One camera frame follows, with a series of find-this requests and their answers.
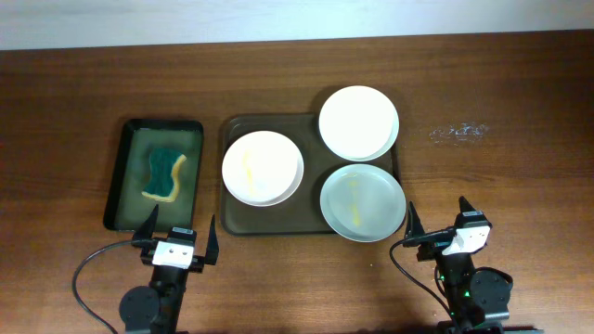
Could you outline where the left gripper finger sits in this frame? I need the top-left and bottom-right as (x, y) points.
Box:
(132, 205), (159, 241)
(204, 215), (219, 265)

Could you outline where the green yellow sponge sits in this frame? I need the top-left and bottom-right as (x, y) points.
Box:
(141, 148), (187, 203)

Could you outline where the grey plate yellow stain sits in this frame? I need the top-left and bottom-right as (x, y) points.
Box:
(319, 164), (407, 243)

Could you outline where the white plate yellow stain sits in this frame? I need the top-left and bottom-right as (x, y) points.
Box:
(222, 131), (304, 207)

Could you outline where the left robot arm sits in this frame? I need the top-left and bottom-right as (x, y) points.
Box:
(119, 207), (219, 334)

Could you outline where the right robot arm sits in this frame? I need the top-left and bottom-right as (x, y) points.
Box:
(403, 197), (513, 333)

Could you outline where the black water tray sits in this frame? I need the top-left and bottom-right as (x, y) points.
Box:
(103, 119), (204, 232)

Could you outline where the large brown serving tray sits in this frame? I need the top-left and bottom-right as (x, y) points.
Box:
(219, 113), (401, 237)

